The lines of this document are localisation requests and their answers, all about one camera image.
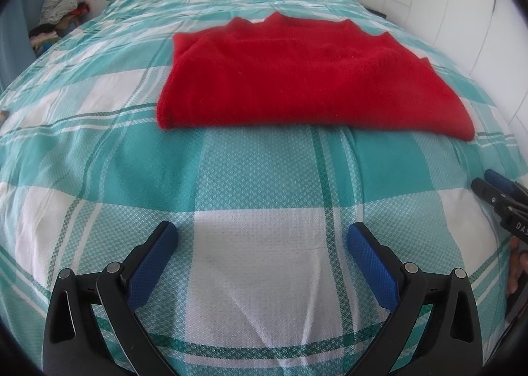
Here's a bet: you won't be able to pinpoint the blue curtain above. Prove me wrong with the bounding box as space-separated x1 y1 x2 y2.
1 0 44 91

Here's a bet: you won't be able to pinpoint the white wardrobe doors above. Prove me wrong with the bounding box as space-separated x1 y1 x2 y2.
370 0 528 121

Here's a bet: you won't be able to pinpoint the pile of clothes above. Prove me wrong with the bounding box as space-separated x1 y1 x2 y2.
29 0 90 58

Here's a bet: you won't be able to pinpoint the person's right hand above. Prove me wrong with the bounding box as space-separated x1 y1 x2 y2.
507 236 528 295

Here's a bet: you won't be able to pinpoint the teal white plaid bedspread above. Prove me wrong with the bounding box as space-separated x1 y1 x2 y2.
1 0 527 375

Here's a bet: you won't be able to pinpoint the red knit sweater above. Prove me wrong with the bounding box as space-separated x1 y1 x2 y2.
156 13 475 141

